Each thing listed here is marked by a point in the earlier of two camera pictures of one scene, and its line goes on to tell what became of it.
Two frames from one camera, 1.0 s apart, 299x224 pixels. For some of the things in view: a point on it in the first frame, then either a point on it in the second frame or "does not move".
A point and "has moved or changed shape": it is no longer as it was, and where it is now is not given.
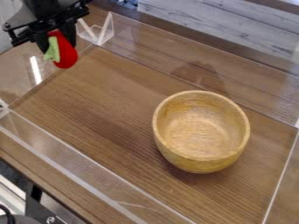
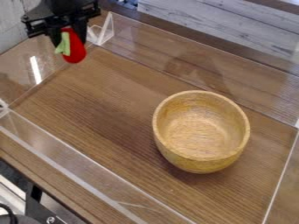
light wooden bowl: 200,129 does not move
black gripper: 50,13 -> 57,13
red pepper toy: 60,51 has moved or changed shape
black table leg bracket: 33,208 does not move
